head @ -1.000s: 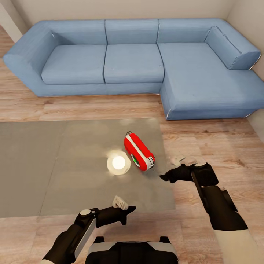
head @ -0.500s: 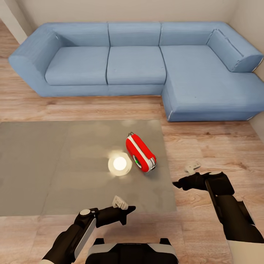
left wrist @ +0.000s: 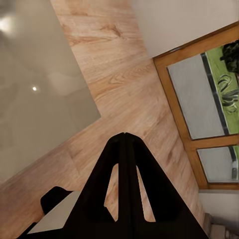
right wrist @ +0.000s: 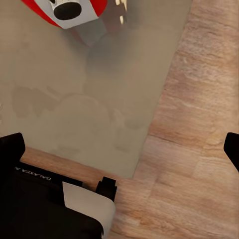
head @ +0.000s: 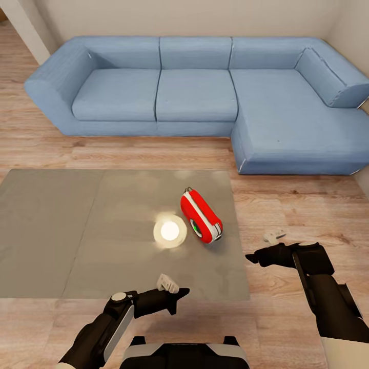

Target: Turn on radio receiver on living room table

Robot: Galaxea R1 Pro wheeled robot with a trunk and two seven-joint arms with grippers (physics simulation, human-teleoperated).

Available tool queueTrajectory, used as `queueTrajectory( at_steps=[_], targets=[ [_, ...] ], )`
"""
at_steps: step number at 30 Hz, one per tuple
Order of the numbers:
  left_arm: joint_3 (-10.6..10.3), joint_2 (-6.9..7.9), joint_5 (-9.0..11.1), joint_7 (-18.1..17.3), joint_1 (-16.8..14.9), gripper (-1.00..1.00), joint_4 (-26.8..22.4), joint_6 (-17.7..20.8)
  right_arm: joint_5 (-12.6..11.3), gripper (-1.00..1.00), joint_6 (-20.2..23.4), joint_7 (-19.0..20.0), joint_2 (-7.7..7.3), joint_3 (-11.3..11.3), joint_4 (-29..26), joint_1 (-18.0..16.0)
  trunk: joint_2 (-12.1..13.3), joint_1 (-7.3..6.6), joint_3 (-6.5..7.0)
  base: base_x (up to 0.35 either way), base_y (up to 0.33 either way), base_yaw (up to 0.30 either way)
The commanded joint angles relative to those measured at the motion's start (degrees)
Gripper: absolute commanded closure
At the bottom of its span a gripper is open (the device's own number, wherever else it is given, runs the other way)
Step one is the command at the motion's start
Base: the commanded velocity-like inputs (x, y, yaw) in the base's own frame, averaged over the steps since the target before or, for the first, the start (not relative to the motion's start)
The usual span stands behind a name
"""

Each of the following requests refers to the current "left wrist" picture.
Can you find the wood fireplace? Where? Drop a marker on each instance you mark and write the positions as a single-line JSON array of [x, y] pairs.
[[216, 231]]

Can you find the coffee table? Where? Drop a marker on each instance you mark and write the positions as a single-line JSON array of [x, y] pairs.
[[44, 98]]

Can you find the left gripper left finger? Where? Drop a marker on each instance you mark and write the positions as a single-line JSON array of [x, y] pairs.
[[84, 220]]

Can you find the door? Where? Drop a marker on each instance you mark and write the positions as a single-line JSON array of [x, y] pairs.
[[201, 82]]

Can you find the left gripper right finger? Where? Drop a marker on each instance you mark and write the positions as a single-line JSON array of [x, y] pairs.
[[173, 218]]

